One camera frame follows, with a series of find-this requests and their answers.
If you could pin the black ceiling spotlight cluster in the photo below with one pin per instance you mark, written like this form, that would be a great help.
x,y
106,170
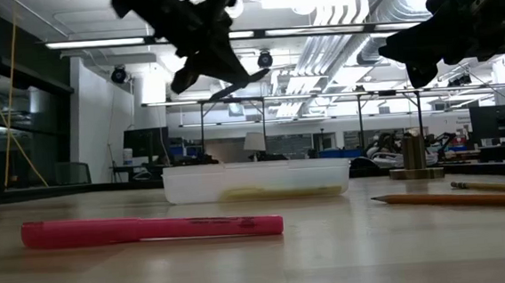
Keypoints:
x,y
460,80

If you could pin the black computer monitor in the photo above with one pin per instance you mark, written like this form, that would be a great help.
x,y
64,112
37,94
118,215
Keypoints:
x,y
498,120
145,142

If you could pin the clear box with orange lid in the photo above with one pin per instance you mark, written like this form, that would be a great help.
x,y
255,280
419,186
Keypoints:
x,y
193,186

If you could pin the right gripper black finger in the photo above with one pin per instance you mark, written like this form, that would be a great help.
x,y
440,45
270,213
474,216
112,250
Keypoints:
x,y
421,36
427,53

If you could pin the black overhead light bar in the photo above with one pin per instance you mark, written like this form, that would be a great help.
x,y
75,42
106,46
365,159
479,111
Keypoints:
x,y
259,33

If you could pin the wood-coloured pencil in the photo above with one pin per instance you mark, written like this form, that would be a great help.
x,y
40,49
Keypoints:
x,y
496,186

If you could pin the black distant workstation frame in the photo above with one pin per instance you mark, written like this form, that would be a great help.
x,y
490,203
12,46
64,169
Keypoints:
x,y
169,103

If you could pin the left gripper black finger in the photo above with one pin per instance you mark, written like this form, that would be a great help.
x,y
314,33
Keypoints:
x,y
231,67
214,75

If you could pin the blue storage bin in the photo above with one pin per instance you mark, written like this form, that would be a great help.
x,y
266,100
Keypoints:
x,y
335,153

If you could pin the pink highlighter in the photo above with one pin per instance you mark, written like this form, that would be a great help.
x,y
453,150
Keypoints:
x,y
151,229

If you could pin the yellow pen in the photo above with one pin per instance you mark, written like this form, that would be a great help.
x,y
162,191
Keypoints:
x,y
260,193

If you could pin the orange pencil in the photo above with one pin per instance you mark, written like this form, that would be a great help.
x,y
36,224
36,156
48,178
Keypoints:
x,y
461,199

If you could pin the grey mesh chair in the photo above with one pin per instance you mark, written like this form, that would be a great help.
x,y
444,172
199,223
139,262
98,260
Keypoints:
x,y
72,174

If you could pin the white lamp shade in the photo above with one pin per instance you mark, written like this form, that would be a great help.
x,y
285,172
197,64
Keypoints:
x,y
254,142

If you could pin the metal cylinder weight on base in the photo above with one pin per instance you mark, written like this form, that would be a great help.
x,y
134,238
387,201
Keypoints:
x,y
414,154

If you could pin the black pen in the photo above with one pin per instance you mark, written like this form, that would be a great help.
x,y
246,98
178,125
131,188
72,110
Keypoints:
x,y
261,74

